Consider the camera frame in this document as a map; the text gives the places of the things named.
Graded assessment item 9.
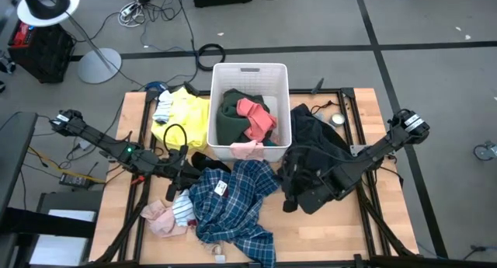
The round metal tin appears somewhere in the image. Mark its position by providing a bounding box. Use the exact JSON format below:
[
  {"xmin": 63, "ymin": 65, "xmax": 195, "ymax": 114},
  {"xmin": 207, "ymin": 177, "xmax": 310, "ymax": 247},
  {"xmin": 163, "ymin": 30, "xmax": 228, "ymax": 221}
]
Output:
[{"xmin": 329, "ymin": 113, "xmax": 347, "ymax": 128}]

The dusty pink garment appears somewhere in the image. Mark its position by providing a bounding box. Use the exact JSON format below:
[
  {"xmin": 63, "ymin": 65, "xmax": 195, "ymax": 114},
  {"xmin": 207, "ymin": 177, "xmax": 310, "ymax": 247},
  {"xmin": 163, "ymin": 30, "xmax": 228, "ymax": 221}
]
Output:
[{"xmin": 140, "ymin": 199, "xmax": 195, "ymax": 238}]

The white plastic laundry basket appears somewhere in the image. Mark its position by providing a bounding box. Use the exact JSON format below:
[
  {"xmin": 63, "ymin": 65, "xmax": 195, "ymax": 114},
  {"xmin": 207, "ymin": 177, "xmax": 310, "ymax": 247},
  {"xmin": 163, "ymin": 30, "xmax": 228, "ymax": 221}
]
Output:
[{"xmin": 206, "ymin": 62, "xmax": 294, "ymax": 164}]

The yellow shirt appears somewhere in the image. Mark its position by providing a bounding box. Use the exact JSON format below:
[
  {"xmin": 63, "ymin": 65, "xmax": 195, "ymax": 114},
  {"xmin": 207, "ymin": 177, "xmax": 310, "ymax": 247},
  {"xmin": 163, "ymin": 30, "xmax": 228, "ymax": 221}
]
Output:
[{"xmin": 150, "ymin": 86, "xmax": 211, "ymax": 152}]

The black looped device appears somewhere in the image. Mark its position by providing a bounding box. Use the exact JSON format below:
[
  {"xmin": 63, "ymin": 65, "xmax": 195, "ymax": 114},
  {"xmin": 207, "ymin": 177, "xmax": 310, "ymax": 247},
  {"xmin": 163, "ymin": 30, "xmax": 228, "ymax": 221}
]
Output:
[{"xmin": 17, "ymin": 0, "xmax": 71, "ymax": 20}]

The black beam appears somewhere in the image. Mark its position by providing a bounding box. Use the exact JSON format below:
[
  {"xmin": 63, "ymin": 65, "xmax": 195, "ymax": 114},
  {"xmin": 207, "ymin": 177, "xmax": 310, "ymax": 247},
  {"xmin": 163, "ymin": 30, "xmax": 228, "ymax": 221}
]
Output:
[{"xmin": 0, "ymin": 207, "xmax": 97, "ymax": 239}]

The blue cable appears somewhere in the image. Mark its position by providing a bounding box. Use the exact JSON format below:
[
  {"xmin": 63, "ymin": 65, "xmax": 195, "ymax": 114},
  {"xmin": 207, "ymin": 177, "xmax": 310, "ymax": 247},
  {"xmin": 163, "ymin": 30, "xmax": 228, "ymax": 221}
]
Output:
[{"xmin": 146, "ymin": 80, "xmax": 169, "ymax": 92}]

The white striped maroon-toe sock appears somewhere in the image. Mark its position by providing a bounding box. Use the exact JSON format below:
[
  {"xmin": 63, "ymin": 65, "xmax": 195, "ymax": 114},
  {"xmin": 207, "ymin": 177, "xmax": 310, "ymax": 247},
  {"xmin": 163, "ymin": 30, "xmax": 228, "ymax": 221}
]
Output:
[{"xmin": 171, "ymin": 188, "xmax": 197, "ymax": 228}]

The black plug cable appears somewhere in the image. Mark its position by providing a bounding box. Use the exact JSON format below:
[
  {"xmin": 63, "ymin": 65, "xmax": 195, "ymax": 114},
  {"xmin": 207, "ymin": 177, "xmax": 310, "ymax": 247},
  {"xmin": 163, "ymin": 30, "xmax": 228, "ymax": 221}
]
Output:
[{"xmin": 463, "ymin": 244, "xmax": 488, "ymax": 261}]

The black coiled cable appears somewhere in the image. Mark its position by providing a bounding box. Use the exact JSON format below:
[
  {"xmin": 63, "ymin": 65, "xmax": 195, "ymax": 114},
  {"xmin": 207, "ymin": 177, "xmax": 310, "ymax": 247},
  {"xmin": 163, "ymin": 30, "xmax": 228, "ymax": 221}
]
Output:
[{"xmin": 196, "ymin": 43, "xmax": 227, "ymax": 72}]

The black aluminium table frame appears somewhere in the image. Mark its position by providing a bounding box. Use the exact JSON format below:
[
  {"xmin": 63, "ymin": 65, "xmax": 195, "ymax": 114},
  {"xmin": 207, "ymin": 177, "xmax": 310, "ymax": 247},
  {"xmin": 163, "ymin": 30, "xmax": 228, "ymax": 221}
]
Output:
[{"xmin": 92, "ymin": 77, "xmax": 420, "ymax": 268}]

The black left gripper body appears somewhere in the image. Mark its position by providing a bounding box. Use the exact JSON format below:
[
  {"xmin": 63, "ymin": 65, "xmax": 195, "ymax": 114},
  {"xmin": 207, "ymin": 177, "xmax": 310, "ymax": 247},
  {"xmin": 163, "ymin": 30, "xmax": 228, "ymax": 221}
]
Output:
[{"xmin": 165, "ymin": 144, "xmax": 199, "ymax": 203}]

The black equipment crate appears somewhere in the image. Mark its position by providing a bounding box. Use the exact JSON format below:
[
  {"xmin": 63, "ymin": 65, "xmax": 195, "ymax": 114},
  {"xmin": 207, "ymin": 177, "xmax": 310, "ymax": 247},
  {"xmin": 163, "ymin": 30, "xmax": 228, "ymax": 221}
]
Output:
[{"xmin": 7, "ymin": 22, "xmax": 76, "ymax": 84}]

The red box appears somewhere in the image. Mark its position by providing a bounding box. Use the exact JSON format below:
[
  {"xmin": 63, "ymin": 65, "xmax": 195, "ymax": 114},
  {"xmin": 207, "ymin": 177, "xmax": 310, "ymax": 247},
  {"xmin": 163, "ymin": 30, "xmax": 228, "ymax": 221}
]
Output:
[{"xmin": 10, "ymin": 21, "xmax": 35, "ymax": 47}]

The blue plaid flannel shirt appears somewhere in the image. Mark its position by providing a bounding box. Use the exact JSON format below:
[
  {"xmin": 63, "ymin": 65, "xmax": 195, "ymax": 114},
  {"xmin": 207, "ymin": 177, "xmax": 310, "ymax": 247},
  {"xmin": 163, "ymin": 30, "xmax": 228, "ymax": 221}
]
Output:
[{"xmin": 188, "ymin": 158, "xmax": 281, "ymax": 268}]

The yellow floor cable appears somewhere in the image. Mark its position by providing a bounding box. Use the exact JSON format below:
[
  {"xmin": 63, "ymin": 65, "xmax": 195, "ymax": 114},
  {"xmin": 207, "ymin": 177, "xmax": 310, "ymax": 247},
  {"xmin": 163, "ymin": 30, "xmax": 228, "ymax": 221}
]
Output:
[{"xmin": 27, "ymin": 145, "xmax": 106, "ymax": 183}]

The coral pink garment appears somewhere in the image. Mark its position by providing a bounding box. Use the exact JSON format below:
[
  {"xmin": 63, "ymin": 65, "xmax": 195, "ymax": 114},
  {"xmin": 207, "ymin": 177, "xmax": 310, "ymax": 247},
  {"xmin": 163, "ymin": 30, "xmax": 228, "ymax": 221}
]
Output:
[{"xmin": 235, "ymin": 97, "xmax": 278, "ymax": 142}]

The left arm cable loop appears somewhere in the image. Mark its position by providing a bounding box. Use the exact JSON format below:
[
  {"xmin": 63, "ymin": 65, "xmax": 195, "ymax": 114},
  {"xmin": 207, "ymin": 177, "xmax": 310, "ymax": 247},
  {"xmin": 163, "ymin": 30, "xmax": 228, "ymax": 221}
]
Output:
[{"xmin": 163, "ymin": 123, "xmax": 189, "ymax": 162}]

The black garment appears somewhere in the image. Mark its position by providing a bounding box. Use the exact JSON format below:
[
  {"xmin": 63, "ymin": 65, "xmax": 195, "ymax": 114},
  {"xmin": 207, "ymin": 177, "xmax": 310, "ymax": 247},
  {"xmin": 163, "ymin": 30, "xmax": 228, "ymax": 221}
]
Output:
[{"xmin": 191, "ymin": 151, "xmax": 232, "ymax": 174}]

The thin orange-brown cable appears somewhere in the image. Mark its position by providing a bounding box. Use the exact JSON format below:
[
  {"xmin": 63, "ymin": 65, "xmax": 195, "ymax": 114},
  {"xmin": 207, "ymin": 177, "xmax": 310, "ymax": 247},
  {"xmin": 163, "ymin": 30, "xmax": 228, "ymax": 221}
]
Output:
[{"xmin": 309, "ymin": 99, "xmax": 341, "ymax": 116}]

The black power brick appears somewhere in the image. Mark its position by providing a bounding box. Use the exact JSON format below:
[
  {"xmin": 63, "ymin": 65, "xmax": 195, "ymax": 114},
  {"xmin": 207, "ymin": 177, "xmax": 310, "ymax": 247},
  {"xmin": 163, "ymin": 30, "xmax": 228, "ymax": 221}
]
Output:
[{"xmin": 58, "ymin": 172, "xmax": 95, "ymax": 190}]

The black desk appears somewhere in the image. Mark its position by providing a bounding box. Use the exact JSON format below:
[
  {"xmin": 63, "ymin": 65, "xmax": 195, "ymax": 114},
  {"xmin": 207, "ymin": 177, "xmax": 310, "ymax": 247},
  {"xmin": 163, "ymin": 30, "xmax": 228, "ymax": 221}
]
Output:
[{"xmin": 0, "ymin": 111, "xmax": 39, "ymax": 222}]

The dark navy jacket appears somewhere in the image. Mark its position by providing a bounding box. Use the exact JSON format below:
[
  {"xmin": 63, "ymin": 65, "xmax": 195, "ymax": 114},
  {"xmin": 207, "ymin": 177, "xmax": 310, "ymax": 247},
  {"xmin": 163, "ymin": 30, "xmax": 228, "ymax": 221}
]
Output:
[{"xmin": 277, "ymin": 103, "xmax": 358, "ymax": 207}]

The white light-blue sock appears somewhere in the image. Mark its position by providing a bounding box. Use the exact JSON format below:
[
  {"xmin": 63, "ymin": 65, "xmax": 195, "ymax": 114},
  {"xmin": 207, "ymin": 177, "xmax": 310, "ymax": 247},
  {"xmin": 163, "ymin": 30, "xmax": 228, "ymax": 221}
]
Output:
[{"xmin": 151, "ymin": 89, "xmax": 175, "ymax": 125}]

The light pink garment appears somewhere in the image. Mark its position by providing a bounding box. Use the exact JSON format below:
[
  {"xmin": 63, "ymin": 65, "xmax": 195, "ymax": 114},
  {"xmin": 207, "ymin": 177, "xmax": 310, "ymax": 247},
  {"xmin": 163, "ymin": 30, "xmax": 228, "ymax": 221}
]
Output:
[{"xmin": 228, "ymin": 139, "xmax": 266, "ymax": 162}]

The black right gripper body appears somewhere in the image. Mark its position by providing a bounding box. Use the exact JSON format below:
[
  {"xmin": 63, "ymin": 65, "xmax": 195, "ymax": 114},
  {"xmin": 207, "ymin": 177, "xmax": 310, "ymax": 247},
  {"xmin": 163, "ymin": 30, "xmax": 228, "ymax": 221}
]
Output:
[{"xmin": 282, "ymin": 152, "xmax": 312, "ymax": 214}]

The white cable bundle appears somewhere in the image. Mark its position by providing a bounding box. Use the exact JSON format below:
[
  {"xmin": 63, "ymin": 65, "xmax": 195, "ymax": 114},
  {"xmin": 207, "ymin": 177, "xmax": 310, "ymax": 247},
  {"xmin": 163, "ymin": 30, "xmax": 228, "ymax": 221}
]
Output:
[{"xmin": 117, "ymin": 1, "xmax": 148, "ymax": 28}]

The white floor stand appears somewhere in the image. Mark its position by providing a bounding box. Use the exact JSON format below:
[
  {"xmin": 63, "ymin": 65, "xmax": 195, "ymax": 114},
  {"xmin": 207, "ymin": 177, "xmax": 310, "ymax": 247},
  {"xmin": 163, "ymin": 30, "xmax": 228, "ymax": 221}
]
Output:
[{"xmin": 16, "ymin": 0, "xmax": 123, "ymax": 85}]

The grey caster wheel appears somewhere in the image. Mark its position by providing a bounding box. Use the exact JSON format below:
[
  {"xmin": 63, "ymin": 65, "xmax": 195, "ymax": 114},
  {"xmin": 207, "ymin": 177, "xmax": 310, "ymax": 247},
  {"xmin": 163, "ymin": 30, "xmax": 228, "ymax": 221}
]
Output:
[{"xmin": 473, "ymin": 141, "xmax": 497, "ymax": 162}]

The dark green sweater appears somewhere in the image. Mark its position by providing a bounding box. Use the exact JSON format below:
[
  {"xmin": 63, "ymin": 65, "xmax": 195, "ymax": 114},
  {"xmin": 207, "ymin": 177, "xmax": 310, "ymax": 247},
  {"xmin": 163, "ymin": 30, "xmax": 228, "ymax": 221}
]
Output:
[{"xmin": 215, "ymin": 88, "xmax": 273, "ymax": 147}]

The grey cabinet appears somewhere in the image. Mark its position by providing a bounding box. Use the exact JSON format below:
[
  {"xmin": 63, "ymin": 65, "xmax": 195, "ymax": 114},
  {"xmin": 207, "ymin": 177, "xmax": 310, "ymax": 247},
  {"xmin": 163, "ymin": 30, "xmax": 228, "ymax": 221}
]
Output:
[{"xmin": 29, "ymin": 190, "xmax": 104, "ymax": 268}]

